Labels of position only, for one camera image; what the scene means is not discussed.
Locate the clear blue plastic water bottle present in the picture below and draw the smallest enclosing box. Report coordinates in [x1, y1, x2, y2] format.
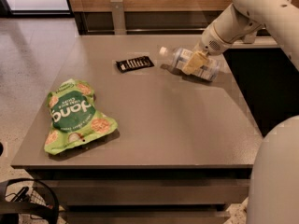
[159, 47, 221, 82]

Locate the black wire basket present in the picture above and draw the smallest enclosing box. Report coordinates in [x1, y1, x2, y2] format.
[0, 178, 59, 224]

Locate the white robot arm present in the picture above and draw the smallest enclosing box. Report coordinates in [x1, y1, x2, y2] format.
[182, 0, 299, 224]

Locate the grey upper drawer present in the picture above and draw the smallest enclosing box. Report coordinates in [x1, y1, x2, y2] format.
[44, 179, 249, 205]

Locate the grey drawer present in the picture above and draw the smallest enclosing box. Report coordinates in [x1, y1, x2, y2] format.
[44, 179, 249, 205]
[65, 211, 230, 224]

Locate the black snack bar wrapper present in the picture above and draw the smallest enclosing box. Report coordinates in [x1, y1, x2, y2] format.
[116, 56, 153, 73]

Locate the grey lower drawer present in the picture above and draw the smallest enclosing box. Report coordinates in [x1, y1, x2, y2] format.
[65, 211, 230, 224]

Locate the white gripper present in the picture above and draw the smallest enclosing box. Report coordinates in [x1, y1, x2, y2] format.
[182, 25, 231, 75]

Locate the left metal bracket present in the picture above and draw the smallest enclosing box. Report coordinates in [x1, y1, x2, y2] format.
[110, 0, 127, 35]

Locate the green rice chips bag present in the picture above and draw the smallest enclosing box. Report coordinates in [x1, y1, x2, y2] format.
[44, 79, 118, 155]

